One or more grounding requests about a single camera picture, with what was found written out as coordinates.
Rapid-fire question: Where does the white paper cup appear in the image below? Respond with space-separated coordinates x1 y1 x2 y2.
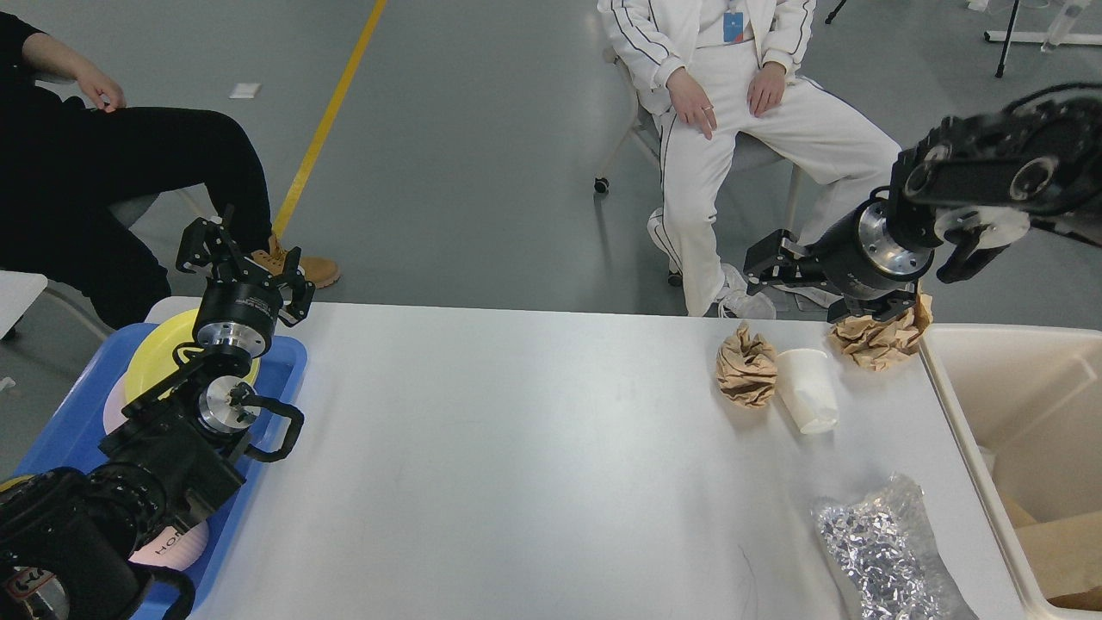
777 348 839 435

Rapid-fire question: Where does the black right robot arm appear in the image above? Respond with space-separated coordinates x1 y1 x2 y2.
744 83 1101 323

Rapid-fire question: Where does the person in black trousers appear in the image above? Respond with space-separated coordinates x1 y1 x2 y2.
1 13 287 329

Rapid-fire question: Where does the pink plate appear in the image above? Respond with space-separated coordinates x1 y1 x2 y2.
102 376 127 433

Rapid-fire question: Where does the brown paper ball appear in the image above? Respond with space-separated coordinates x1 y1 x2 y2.
715 320 778 409

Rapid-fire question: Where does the person in white tracksuit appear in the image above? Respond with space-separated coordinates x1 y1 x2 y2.
596 1 901 319

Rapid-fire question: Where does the brown paper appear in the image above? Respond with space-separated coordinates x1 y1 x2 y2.
829 293 933 370

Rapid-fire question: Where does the yellow plate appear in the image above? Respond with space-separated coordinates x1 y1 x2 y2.
126 306 261 403

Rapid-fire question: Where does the pink ribbed mug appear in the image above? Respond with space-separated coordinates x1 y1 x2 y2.
129 522 209 572

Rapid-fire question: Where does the white stand base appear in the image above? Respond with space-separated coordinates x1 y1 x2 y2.
963 1 1101 79

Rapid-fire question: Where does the clear plastic wrap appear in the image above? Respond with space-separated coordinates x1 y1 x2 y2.
811 474 977 619

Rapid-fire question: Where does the white side table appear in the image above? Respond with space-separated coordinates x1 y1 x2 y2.
0 270 48 338

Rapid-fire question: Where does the white office chair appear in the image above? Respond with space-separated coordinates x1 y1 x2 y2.
592 47 802 287

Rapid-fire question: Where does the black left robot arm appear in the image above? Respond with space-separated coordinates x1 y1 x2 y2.
1 217 315 619

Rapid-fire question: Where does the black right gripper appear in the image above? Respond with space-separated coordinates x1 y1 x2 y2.
743 200 933 323

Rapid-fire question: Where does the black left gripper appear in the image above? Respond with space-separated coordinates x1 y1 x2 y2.
176 205 316 357

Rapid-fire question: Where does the brown paper bag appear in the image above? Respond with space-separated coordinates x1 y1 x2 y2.
1000 492 1101 614

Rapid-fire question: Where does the cream plastic bin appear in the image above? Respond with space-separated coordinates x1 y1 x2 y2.
922 323 1101 619

